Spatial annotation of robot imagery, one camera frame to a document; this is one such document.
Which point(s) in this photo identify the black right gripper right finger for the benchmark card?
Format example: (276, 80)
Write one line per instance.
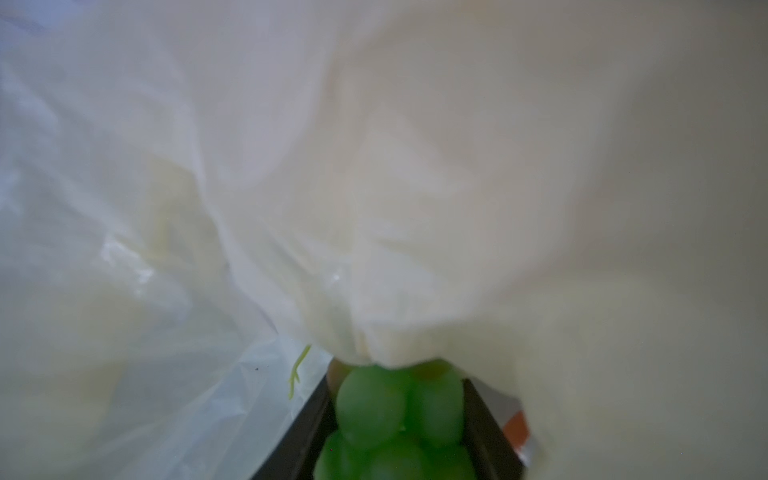
(490, 452)

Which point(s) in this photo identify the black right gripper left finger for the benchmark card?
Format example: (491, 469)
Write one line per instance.
(296, 454)

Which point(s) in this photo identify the green fake grape bunch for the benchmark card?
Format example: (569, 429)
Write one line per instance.
(395, 423)

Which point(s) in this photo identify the pale yellow printed plastic bag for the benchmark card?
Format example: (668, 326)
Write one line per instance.
(202, 200)

